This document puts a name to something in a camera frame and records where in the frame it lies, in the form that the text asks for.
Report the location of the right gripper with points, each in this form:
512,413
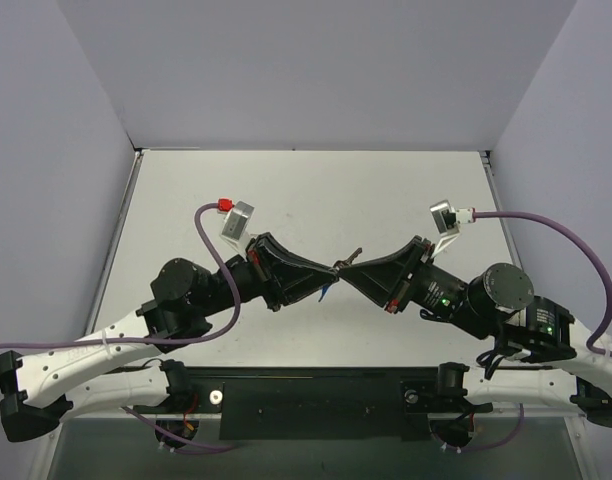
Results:
409,273

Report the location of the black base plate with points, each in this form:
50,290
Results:
323,403

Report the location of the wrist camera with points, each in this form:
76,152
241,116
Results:
234,231
444,216

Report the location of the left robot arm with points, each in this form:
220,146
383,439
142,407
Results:
42,385

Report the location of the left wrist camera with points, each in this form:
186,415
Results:
234,231

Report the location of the blue key tag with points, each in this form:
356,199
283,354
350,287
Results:
323,292

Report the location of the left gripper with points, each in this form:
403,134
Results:
264,272

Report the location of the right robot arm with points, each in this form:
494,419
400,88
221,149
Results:
538,355

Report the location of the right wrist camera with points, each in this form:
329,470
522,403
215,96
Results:
444,216

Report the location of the silver key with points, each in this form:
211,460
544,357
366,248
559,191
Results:
350,259

